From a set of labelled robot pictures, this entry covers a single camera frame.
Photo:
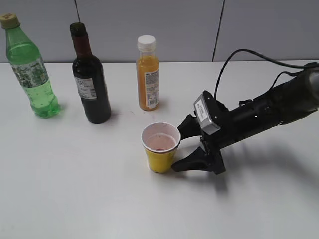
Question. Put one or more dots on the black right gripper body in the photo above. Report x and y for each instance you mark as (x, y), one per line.
(246, 120)

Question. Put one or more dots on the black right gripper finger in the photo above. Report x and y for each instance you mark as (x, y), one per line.
(199, 160)
(189, 127)

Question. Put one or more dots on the yellow paper cup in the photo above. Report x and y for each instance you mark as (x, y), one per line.
(160, 141)

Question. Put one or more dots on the dark red wine bottle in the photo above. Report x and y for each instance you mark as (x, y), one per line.
(89, 77)

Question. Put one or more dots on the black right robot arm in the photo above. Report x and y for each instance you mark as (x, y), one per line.
(291, 100)

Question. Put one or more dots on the orange juice bottle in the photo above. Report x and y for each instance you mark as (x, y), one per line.
(147, 73)

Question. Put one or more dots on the green plastic soda bottle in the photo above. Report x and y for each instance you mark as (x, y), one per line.
(27, 64)

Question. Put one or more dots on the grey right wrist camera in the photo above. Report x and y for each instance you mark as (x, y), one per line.
(204, 119)

